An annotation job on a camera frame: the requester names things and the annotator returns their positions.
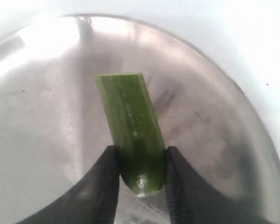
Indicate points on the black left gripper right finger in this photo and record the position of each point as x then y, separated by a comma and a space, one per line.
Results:
191, 200

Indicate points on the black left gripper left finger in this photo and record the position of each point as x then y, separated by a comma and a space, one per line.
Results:
92, 200

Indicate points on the green cucumber piece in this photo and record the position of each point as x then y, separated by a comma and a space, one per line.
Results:
135, 131

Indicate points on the round steel plate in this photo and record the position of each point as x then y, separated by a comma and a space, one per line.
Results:
53, 126

